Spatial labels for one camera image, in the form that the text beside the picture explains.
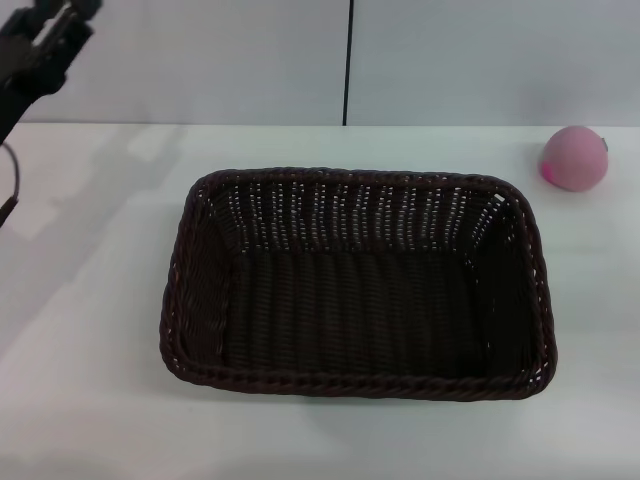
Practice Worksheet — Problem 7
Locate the black vertical wall strip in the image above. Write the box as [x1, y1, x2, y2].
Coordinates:
[342, 0, 356, 127]

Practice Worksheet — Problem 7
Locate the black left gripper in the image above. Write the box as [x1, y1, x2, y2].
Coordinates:
[0, 0, 104, 147]

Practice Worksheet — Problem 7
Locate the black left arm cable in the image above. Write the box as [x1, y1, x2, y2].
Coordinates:
[0, 143, 23, 232]

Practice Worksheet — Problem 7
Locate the pink toy peach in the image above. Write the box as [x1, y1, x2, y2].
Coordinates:
[538, 124, 610, 193]

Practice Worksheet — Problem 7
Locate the black woven rectangular basket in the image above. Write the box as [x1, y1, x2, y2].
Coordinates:
[158, 167, 559, 402]

